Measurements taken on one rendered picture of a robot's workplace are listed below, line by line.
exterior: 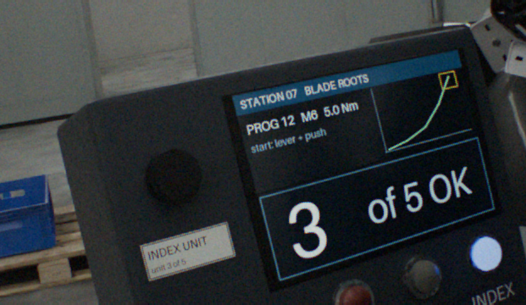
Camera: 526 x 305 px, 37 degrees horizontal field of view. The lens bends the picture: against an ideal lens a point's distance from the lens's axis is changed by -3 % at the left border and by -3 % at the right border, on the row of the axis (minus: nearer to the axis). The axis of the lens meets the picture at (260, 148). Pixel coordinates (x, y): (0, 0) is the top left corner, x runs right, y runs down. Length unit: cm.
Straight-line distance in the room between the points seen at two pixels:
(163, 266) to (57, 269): 331
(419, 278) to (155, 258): 16
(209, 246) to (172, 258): 2
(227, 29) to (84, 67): 205
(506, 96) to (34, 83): 717
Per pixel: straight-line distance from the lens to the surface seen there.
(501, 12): 126
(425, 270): 49
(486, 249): 52
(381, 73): 49
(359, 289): 47
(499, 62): 133
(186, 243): 43
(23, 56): 813
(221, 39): 650
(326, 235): 46
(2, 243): 381
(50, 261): 372
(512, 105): 119
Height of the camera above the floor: 132
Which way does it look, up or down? 13 degrees down
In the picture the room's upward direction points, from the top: 8 degrees counter-clockwise
